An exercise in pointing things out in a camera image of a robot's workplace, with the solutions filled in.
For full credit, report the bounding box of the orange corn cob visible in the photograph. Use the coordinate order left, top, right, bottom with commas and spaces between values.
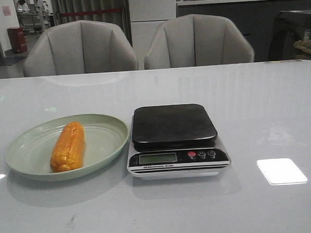
50, 121, 85, 173

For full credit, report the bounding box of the black silver electronic kitchen scale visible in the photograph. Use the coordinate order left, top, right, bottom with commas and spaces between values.
127, 104, 231, 180

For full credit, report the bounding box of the right grey upholstered chair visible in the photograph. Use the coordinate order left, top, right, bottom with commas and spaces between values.
144, 14, 255, 69

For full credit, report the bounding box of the grey upholstered chair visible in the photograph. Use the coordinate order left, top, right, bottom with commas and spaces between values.
23, 20, 138, 77
144, 14, 255, 69

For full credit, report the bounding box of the left grey upholstered chair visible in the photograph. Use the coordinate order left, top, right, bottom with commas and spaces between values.
23, 20, 138, 77

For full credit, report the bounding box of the white cabinet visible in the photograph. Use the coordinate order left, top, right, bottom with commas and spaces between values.
128, 0, 176, 70

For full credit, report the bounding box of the pale green round plate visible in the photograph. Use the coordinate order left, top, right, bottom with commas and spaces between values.
4, 114, 129, 182

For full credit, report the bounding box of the dark grey counter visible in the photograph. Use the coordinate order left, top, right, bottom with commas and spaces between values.
177, 0, 311, 62

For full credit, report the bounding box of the red trash bin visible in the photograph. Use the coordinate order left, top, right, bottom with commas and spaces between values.
7, 27, 27, 53

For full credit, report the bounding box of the black appliance at right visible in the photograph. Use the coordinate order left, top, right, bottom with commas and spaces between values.
268, 10, 311, 61

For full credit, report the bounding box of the beige cushion at right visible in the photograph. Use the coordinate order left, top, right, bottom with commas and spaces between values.
294, 40, 311, 60

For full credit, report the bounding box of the pink wall notice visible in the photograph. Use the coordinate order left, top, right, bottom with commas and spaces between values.
2, 5, 11, 16

